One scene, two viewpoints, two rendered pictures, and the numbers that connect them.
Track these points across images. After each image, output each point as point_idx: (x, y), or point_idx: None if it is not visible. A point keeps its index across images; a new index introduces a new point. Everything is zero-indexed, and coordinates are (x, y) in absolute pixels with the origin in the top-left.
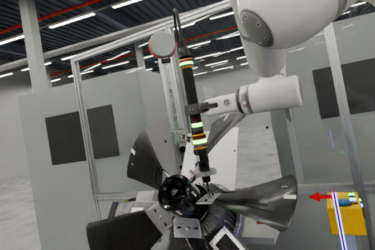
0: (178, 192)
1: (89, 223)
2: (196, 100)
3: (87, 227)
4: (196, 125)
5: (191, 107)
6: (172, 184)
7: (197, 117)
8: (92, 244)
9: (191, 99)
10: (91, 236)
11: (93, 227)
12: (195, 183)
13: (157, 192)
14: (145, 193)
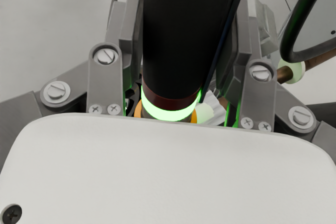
0: (125, 116)
1: None
2: (166, 13)
3: None
4: (142, 98)
5: (108, 27)
6: (135, 93)
7: (151, 86)
8: (109, 15)
9: None
10: (111, 6)
11: None
12: (323, 97)
13: (262, 32)
14: (249, 13)
